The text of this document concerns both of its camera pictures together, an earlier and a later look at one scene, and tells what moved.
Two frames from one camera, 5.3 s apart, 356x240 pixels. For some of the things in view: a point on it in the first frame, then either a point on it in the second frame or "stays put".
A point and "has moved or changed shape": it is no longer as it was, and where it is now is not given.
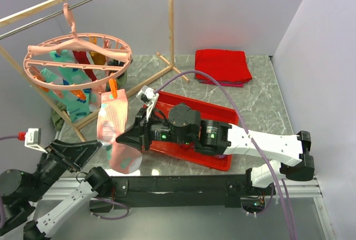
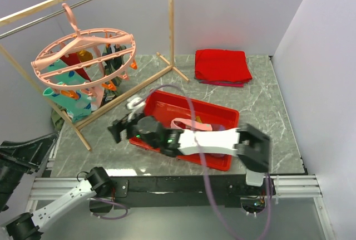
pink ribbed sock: [112, 120] has moved or changed shape
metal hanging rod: [3, 35] stays put
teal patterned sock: [62, 96] -> [72, 77]
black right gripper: [138, 135] -> [116, 128]
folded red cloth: [229, 67] stays put
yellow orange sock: [98, 58] -> [84, 55]
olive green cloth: [57, 120] stays put
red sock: [82, 57] -> [73, 59]
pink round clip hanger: [79, 50] has moved or changed shape
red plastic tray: [165, 102] stays put
